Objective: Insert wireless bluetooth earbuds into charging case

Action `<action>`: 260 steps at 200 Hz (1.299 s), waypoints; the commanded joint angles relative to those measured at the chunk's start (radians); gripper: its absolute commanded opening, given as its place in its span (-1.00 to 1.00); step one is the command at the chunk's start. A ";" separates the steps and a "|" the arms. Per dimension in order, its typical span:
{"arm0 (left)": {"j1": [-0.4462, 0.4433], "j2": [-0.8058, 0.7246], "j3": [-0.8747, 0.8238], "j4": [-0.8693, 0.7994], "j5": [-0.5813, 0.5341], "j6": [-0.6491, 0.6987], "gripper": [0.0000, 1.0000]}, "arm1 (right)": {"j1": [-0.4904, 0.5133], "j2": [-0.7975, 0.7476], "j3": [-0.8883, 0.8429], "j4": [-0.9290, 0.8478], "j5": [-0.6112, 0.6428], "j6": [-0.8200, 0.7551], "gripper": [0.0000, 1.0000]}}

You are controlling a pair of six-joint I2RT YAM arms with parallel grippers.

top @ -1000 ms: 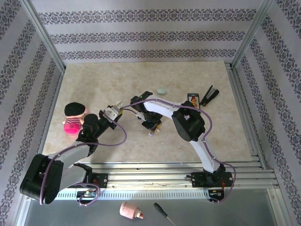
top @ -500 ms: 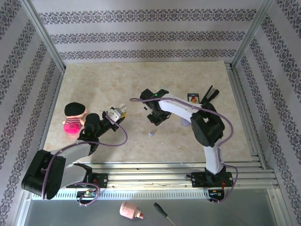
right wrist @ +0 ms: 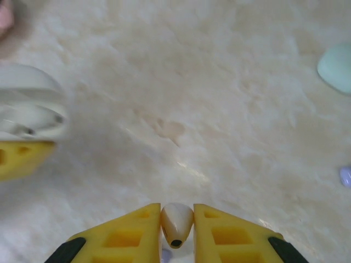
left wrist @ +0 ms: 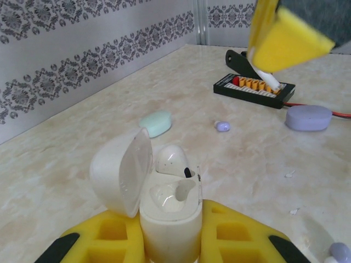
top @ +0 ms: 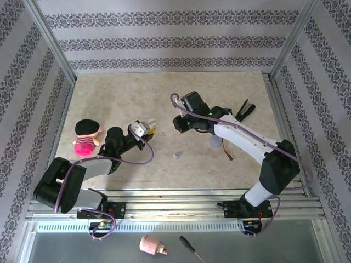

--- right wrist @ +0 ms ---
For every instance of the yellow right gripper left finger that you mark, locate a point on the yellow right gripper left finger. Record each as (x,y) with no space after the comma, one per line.
(137,227)

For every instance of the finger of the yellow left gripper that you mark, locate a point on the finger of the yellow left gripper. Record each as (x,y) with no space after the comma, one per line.
(22,161)

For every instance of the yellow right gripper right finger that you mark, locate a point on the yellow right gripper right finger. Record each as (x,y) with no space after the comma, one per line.
(208,227)

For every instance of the white earbud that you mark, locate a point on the white earbud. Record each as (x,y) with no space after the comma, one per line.
(176,222)

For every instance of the white round charging case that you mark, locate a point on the white round charging case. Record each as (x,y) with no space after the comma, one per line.
(33,109)

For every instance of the purple earbud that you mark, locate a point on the purple earbud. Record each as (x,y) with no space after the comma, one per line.
(346,176)

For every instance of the mint green charging case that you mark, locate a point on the mint green charging case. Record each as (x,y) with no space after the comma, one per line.
(337,68)

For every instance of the pink doll with black hat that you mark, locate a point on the pink doll with black hat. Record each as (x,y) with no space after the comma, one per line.
(4,19)

